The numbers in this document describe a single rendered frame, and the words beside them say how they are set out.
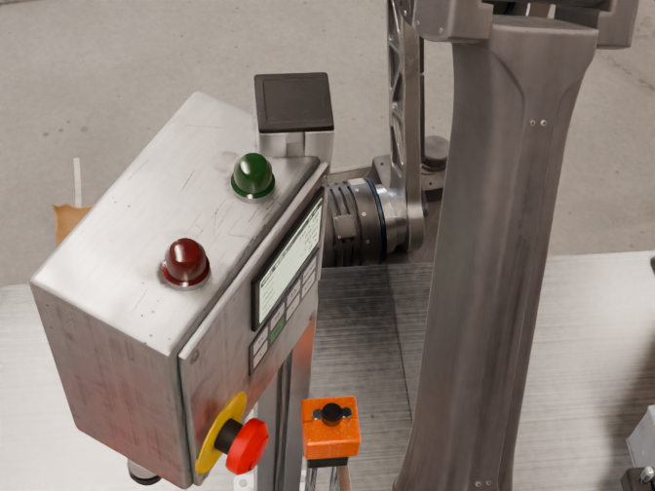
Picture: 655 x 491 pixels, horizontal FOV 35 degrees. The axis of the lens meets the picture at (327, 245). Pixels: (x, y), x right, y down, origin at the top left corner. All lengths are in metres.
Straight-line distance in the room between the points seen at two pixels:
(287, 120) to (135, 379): 0.17
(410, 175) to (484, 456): 1.37
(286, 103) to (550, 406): 0.76
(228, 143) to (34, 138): 2.01
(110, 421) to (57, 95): 2.06
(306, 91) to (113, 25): 2.25
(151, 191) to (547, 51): 0.24
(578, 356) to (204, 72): 1.62
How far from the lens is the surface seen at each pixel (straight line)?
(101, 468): 1.24
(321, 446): 0.84
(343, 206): 1.94
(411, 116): 1.90
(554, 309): 1.38
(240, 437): 0.68
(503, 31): 0.53
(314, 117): 0.62
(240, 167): 0.60
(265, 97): 0.63
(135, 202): 0.61
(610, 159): 2.69
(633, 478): 1.14
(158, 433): 0.66
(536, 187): 0.55
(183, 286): 0.57
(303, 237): 0.64
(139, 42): 2.82
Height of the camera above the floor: 1.96
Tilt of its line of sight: 55 degrees down
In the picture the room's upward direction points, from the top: 6 degrees clockwise
